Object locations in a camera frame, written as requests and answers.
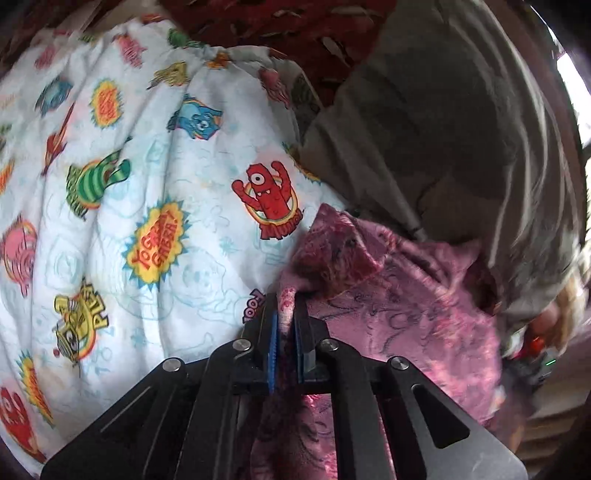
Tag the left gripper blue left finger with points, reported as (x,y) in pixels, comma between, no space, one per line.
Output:
(268,343)

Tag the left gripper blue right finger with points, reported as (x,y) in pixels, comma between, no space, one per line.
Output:
(304,336)

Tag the pink purple floral garment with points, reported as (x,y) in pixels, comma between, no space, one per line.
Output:
(386,296)

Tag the white cartoon print bedsheet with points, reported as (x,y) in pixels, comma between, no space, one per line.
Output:
(150,195)

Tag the grey pillow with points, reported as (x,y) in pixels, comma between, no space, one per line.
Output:
(444,134)

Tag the barred window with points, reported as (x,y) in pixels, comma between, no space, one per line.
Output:
(577,91)

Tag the red patterned blanket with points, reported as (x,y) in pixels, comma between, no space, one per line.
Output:
(327,38)

